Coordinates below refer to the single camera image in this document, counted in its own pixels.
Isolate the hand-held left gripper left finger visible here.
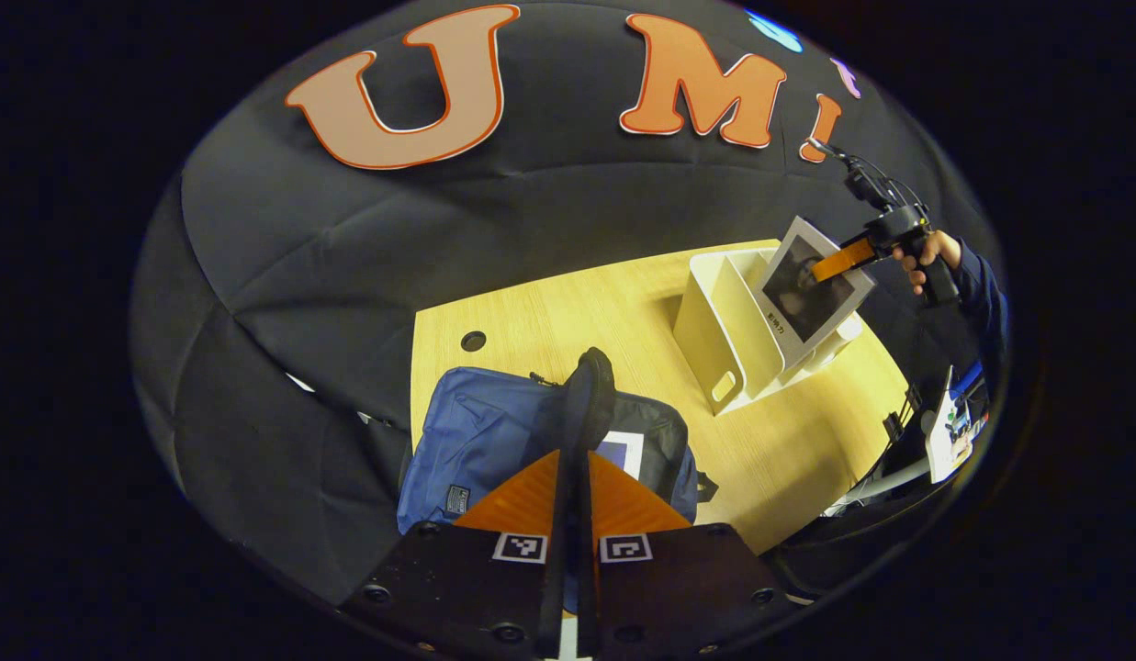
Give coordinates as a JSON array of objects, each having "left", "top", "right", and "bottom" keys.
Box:
[{"left": 341, "top": 450, "right": 569, "bottom": 660}]

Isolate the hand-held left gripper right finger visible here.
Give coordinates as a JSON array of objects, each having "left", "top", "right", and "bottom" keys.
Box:
[{"left": 577, "top": 450, "right": 795, "bottom": 660}]

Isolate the grey book with dark photo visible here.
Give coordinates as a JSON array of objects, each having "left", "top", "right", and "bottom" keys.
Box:
[{"left": 751, "top": 216, "right": 876, "bottom": 368}]

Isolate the white bookshelf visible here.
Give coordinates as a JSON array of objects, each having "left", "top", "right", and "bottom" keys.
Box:
[{"left": 673, "top": 248, "right": 867, "bottom": 416}]

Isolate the blue illustrated book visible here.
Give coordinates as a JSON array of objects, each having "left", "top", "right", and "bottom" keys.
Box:
[{"left": 595, "top": 430, "right": 647, "bottom": 483}]

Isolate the blue schoolbag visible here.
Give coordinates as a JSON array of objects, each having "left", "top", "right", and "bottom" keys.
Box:
[{"left": 398, "top": 347, "right": 720, "bottom": 538}]

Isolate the white panel with coloured print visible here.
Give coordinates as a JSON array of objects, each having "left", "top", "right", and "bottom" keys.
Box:
[{"left": 926, "top": 365, "right": 993, "bottom": 485}]

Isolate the grey metal stand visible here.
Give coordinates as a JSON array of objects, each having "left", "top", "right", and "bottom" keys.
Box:
[{"left": 843, "top": 457, "right": 932, "bottom": 504}]

